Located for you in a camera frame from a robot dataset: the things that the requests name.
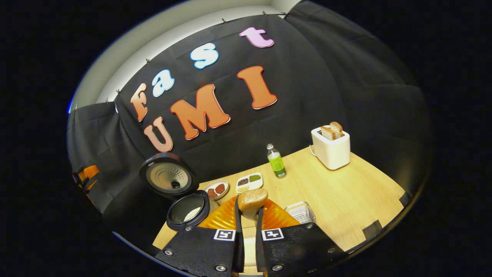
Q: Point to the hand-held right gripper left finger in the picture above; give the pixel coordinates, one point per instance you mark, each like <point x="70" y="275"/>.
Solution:
<point x="200" y="250"/>

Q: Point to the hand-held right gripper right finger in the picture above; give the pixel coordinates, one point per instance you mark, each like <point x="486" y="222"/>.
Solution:
<point x="300" y="250"/>

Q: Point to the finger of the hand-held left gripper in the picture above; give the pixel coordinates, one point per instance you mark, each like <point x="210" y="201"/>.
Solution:
<point x="90" y="175"/>

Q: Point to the wooden spoon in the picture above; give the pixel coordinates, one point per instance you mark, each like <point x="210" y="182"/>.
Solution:
<point x="251" y="202"/>

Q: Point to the dark grey rice cooker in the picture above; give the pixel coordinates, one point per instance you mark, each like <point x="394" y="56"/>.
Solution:
<point x="169" y="177"/>

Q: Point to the red meat slice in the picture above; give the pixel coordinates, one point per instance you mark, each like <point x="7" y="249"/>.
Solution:
<point x="220" y="188"/>
<point x="211" y="193"/>

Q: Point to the round white plate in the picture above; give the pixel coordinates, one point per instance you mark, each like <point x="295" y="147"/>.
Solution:
<point x="215" y="183"/>

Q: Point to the black tape strip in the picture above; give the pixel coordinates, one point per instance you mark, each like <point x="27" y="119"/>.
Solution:
<point x="405" y="199"/>
<point x="373" y="229"/>

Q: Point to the white divided dish of beans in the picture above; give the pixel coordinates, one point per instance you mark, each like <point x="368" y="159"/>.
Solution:
<point x="249" y="182"/>

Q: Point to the green label plastic bottle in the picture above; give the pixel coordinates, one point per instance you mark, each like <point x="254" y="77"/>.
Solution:
<point x="276" y="163"/>

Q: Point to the white toaster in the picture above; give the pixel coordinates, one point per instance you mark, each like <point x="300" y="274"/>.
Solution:
<point x="332" y="152"/>

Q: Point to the bread slice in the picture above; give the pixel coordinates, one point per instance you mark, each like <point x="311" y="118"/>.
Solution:
<point x="328" y="133"/>
<point x="337" y="129"/>

